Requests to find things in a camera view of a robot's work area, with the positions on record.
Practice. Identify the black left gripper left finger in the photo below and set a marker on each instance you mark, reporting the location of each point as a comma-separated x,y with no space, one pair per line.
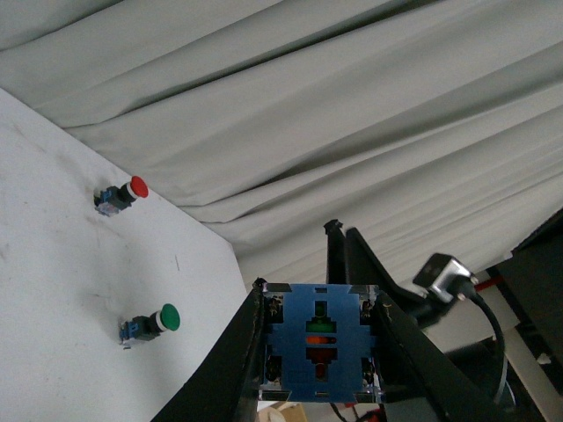
225,387

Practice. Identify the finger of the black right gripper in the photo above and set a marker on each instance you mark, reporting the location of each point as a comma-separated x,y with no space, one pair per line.
364,268
335,261

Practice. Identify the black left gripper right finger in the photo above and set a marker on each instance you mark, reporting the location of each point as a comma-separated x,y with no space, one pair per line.
421,382

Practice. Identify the yellow push button switch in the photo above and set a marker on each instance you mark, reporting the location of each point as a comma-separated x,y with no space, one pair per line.
319,344

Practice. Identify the white curtain backdrop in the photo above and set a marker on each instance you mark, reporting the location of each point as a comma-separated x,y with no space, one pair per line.
428,125

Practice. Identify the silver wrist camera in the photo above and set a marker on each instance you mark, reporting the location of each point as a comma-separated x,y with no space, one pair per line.
438,273

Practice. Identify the green push button switch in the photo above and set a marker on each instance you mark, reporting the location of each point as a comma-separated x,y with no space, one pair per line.
146,328

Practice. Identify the red push button switch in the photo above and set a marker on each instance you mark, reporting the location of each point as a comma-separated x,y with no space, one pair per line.
114,199

